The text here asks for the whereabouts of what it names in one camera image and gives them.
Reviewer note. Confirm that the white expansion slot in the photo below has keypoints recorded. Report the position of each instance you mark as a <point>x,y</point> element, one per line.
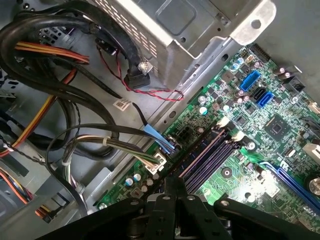
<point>312,150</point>

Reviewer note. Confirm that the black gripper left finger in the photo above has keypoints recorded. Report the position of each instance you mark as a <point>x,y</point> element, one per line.
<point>160,220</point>

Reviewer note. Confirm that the blue expansion slot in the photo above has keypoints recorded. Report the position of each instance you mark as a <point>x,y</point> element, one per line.
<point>295,187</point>

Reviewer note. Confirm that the green motherboard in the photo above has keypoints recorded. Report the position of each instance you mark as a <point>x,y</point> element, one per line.
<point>250,117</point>

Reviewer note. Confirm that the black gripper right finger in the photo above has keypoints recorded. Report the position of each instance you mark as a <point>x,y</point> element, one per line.
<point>202,221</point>

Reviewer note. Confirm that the silver coin battery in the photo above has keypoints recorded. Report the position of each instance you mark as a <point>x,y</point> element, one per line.
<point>315,186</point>

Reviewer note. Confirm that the black PC case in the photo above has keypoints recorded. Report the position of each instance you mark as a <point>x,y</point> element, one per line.
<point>160,110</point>

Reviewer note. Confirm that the RAM slot white clips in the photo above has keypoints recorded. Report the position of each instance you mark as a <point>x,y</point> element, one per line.
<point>222,123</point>
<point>211,163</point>

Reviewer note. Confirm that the silver disk bay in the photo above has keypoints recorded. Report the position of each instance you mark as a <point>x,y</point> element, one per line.
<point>175,15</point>

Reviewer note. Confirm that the RAM slot black clips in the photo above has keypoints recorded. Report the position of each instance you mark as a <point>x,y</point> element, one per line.
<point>221,165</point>
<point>200,162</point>

